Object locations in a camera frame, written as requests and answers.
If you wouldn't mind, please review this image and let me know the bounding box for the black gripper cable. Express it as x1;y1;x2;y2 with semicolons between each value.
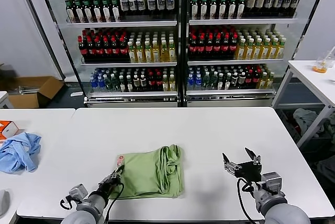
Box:
104;182;125;224
237;178;256;224

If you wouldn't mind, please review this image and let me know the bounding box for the dark drink bottle beige label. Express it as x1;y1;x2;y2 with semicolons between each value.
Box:
255;0;265;17
245;0;256;17

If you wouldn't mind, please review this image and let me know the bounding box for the grey clothes pile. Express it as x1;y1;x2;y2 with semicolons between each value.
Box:
292;108;325;138

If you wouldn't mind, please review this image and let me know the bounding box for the open cardboard box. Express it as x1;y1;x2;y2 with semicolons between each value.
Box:
5;76;65;109

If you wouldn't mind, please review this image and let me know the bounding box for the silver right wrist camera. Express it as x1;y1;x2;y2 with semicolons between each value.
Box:
260;172;283;196

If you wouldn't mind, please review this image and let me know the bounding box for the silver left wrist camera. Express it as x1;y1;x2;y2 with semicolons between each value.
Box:
68;184;88;201

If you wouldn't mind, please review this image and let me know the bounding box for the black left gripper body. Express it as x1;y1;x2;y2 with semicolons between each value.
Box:
98;175;124;199

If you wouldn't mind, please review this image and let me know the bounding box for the orange and white box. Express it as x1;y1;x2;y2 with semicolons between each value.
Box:
0;120;20;140

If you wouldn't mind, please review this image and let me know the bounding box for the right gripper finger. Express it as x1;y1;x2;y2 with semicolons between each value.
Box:
221;152;241;175
244;147;262;166

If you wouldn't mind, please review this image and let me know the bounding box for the dark green cloth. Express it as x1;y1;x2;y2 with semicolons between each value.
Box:
323;114;335;133

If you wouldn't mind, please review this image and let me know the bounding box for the beverage display cooler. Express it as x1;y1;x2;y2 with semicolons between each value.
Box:
35;0;184;108
182;0;331;108

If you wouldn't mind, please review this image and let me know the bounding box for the grey rounded object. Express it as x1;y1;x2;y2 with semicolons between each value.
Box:
0;189;10;216

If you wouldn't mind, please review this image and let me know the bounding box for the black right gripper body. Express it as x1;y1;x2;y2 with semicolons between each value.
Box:
234;161;263;183

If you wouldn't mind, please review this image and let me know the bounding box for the metal rods bundle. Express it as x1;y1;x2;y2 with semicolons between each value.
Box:
17;85;36;94

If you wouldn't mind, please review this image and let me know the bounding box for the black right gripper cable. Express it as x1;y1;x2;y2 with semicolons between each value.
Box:
237;178;256;224

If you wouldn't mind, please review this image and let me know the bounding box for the dark cloth pile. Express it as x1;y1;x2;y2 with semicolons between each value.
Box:
315;155;335;183

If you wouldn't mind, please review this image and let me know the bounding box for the dark tea bottle green cap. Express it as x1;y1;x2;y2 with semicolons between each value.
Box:
199;0;208;20
100;0;110;23
227;0;237;19
73;0;82;23
190;0;199;20
237;0;246;19
64;0;73;23
82;0;92;23
208;0;218;20
218;0;227;20
110;0;120;23
91;0;101;23

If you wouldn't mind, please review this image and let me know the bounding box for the light green t-shirt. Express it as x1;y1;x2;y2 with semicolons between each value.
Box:
108;144;185;200

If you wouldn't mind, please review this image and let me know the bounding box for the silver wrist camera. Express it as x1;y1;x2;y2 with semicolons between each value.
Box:
260;172;283;196
68;184;88;201

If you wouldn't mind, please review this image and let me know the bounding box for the glass beaker orange liquid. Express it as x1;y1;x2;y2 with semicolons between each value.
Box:
312;51;329;74

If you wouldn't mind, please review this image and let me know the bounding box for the white low stool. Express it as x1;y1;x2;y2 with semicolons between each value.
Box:
0;91;14;109

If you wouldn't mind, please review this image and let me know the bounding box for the crumpled light blue cloth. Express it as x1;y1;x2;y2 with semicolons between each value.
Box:
0;132;42;174

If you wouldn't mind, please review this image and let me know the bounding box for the white stirring stick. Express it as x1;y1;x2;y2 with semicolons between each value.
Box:
322;47;335;64

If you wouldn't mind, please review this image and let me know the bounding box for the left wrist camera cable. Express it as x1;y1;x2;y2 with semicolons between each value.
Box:
60;195;74;210

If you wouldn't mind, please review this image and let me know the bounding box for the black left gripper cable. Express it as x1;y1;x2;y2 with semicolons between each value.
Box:
104;182;125;224

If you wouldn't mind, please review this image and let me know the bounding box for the white side table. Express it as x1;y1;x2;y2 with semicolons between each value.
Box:
271;60;335;149

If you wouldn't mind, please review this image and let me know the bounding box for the small red cap cola bottle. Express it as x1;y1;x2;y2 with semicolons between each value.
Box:
245;70;253;90
148;72;156;92
155;72;163;92
253;69;261;89

